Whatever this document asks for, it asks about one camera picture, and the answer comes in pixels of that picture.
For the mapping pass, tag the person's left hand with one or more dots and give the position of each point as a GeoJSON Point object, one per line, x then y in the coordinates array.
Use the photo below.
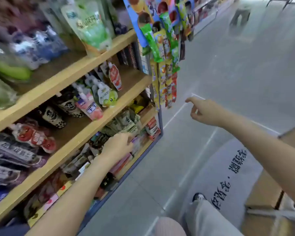
{"type": "Point", "coordinates": [116, 146]}

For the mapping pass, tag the person's right hand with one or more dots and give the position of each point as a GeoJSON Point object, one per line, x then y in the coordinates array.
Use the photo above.
{"type": "Point", "coordinates": [206, 111]}

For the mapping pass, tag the person's right forearm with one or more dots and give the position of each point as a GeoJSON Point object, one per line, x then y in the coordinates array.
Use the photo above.
{"type": "Point", "coordinates": [273, 154]}

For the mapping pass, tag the person's black shoe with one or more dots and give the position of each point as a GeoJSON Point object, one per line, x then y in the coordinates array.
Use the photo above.
{"type": "Point", "coordinates": [199, 197]}

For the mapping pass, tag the wooden shelf unit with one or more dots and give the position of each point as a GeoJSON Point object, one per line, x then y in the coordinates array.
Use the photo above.
{"type": "Point", "coordinates": [64, 76]}

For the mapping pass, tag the cardboard box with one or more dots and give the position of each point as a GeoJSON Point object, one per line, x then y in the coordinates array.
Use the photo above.
{"type": "Point", "coordinates": [263, 191]}

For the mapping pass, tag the distant store shelf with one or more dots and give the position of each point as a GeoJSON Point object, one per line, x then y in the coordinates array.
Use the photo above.
{"type": "Point", "coordinates": [211, 12]}

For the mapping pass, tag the stack of grey green packets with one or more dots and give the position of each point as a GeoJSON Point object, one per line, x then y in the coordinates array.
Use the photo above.
{"type": "Point", "coordinates": [124, 122]}

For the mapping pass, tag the row of spouted drink pouches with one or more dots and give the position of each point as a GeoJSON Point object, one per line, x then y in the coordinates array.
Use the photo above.
{"type": "Point", "coordinates": [88, 105]}

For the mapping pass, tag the hanging strips of colourful snacks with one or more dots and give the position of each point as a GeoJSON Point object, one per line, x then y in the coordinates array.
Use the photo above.
{"type": "Point", "coordinates": [162, 46]}

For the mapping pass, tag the red white pouches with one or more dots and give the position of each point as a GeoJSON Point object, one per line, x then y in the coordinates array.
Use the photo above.
{"type": "Point", "coordinates": [32, 136]}

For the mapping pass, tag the dark purple packets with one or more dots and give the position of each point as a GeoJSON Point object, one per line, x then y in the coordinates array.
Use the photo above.
{"type": "Point", "coordinates": [12, 154]}

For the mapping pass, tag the green drink pouch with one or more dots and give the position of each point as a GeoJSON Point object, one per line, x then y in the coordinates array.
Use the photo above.
{"type": "Point", "coordinates": [93, 24]}

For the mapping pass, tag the blue white pouches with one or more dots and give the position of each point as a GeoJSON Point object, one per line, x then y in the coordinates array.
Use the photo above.
{"type": "Point", "coordinates": [37, 49]}

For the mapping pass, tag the green snack bags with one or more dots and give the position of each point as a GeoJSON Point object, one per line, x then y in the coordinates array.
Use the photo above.
{"type": "Point", "coordinates": [9, 71]}

